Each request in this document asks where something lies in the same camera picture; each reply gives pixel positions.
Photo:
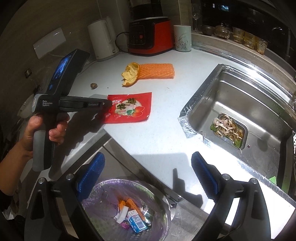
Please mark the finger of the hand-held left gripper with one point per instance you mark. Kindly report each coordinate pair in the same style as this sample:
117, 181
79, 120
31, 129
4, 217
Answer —
85, 104

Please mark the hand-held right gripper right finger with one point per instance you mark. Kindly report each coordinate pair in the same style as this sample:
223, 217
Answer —
203, 171

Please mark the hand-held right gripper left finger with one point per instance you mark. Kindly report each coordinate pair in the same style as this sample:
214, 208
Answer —
92, 169

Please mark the bin with purple bag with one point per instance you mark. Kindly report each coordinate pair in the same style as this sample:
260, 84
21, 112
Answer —
104, 208

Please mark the red snack packet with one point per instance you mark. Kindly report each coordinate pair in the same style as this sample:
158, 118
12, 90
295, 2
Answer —
138, 102

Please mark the blue white milk carton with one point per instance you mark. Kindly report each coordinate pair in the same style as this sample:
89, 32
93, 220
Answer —
137, 222

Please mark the person's left forearm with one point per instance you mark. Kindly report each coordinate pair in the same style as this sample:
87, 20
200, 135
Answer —
11, 171

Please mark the person's left hand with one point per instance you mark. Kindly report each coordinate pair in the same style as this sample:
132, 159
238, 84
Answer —
27, 139

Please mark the brown chestnut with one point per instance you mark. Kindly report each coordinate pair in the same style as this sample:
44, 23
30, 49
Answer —
93, 85

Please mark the white plate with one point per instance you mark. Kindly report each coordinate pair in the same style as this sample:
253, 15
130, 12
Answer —
24, 109

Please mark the metal box with food scraps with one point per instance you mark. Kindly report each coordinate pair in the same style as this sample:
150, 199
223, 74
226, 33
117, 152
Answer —
227, 131

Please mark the orange peel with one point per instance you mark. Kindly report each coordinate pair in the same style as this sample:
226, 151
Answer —
129, 74

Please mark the white electric kettle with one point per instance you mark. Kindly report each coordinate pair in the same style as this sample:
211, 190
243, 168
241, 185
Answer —
101, 39

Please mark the green sponge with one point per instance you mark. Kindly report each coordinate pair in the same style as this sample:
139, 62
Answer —
272, 180

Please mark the stainless steel sink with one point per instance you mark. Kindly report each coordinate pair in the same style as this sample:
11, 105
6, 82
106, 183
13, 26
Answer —
266, 111

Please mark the red black blender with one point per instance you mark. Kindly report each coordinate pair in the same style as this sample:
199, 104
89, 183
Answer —
159, 34

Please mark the ceramic cup with plant print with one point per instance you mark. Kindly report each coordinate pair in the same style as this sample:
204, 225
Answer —
182, 38

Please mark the amber glass cup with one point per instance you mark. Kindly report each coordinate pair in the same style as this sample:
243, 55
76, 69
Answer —
261, 46
238, 34
249, 39

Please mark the dark clay teapot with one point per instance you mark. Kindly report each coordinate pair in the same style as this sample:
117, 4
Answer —
208, 30

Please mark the glass teapot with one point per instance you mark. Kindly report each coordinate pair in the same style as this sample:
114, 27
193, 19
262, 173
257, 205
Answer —
222, 31

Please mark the wine glass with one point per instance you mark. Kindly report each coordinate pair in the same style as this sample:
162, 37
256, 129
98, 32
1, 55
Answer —
196, 14

